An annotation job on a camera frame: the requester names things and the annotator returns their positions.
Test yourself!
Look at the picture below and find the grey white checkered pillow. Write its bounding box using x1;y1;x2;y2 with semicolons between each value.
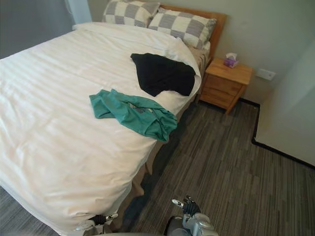
147;8;218;49
101;0;161;28

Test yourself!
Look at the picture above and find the wooden headboard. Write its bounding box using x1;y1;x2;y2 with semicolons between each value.
159;4;227;66

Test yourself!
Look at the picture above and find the green cloth garment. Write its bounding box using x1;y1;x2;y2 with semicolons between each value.
89;88;178;143

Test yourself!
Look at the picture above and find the white striped duvet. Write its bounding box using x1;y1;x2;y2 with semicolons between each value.
0;22;203;233

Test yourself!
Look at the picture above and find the purple tissue box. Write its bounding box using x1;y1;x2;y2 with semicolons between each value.
223;52;239;68

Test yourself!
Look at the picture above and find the grey robot leg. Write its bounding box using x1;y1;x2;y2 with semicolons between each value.
164;215;184;236

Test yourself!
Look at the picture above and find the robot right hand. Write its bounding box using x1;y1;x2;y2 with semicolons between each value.
171;195;210;236

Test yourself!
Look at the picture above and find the wooden nightstand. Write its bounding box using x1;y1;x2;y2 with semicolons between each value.
198;57;254;116

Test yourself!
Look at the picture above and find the white wall socket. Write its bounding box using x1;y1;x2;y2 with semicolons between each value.
255;68;277;81

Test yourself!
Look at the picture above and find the black cloth garment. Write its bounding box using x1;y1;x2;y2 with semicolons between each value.
130;52;197;97

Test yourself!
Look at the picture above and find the beige bed sheet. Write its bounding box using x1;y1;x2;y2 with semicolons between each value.
123;41;213;197

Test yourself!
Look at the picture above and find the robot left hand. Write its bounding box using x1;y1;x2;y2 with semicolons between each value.
73;212;119;236

